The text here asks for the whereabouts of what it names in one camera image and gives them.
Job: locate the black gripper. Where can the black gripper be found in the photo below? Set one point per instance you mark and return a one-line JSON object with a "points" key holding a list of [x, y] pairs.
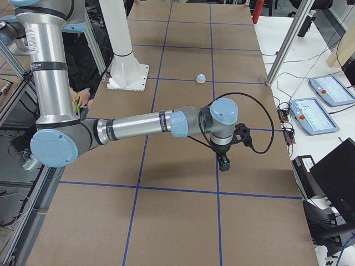
{"points": [[221, 150]]}

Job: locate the blue white call bell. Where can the blue white call bell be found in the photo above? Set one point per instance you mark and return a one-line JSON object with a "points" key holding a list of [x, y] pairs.
{"points": [[200, 78]]}

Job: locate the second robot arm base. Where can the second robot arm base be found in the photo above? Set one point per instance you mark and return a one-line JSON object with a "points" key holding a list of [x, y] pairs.
{"points": [[13, 35]]}

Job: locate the orange circuit board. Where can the orange circuit board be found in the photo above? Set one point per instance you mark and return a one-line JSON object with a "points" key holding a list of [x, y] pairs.
{"points": [[283, 115]]}

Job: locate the black box with label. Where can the black box with label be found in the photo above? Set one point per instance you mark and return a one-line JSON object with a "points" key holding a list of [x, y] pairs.
{"points": [[305, 180]]}

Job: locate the near blue teach pendant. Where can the near blue teach pendant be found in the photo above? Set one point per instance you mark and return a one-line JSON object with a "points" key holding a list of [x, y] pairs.
{"points": [[312, 116]]}

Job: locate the blue teach pendant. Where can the blue teach pendant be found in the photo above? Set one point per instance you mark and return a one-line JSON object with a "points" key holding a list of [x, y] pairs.
{"points": [[331, 90], [312, 116]]}

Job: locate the black laptop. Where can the black laptop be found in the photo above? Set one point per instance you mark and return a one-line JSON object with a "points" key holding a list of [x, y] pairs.
{"points": [[335, 176]]}

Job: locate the far blue teach pendant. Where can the far blue teach pendant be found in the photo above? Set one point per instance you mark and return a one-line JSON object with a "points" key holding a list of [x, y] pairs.
{"points": [[331, 90]]}

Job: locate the black bottle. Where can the black bottle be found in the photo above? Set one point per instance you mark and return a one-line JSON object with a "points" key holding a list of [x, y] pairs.
{"points": [[307, 23]]}

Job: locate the red cylinder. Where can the red cylinder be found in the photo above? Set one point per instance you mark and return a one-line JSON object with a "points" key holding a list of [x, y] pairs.
{"points": [[257, 10]]}

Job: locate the seated person in black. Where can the seated person in black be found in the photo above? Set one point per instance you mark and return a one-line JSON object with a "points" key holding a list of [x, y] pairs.
{"points": [[83, 74]]}

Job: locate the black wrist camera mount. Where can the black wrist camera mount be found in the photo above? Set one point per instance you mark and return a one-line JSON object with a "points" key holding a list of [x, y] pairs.
{"points": [[242, 134]]}

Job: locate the white camera pillar with base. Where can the white camera pillar with base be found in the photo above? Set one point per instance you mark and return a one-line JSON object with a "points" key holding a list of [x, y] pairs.
{"points": [[126, 72]]}

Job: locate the aluminium frame post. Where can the aluminium frame post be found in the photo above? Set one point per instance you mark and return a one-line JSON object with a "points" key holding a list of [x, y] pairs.
{"points": [[294, 28]]}

